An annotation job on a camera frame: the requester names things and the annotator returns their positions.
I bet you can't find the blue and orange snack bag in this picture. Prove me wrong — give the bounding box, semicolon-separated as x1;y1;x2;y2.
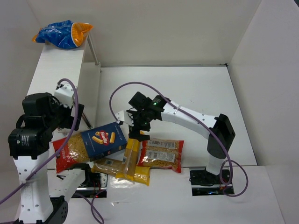
32;20;93;50

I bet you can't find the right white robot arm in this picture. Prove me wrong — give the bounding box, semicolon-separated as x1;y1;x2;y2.
120;92;235;175

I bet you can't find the yellow spaghetti pack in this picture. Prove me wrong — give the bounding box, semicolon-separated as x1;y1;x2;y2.
115;138;141;181
91;158;150;186

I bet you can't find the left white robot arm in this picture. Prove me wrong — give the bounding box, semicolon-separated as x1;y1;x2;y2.
8;92;88;224

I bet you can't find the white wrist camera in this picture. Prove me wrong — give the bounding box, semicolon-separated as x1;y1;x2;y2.
54;83;77;109
115;110;134;126

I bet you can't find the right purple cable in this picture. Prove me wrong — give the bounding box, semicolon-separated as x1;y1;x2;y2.
109;81;249;198

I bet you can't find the blue Barilla pasta box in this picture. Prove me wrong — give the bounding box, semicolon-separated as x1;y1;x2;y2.
81;122;127;161

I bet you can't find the white shelf with metal legs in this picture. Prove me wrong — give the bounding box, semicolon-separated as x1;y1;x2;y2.
27;34;101;131

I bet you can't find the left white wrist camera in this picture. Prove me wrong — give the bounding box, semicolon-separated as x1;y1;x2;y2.
54;83;77;109

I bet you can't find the red macaroni bag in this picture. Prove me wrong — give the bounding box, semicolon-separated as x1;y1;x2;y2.
137;139;184;173
56;132;95;173

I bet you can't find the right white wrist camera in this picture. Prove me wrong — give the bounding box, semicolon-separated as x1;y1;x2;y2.
115;110;134;126

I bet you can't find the red macaroni bag right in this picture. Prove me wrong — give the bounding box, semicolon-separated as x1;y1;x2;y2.
137;139;184;173

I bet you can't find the red macaroni bag left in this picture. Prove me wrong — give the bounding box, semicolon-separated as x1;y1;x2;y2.
56;132;95;173

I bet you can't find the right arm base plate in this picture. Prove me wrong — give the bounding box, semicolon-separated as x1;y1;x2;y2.
189;168;235;196

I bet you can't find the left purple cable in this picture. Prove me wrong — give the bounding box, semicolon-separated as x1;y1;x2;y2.
0;78;105;224

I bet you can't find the purple cable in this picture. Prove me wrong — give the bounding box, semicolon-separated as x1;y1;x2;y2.
0;78;105;224
109;81;249;198

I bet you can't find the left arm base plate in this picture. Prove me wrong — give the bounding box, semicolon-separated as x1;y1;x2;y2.
75;173;108;198

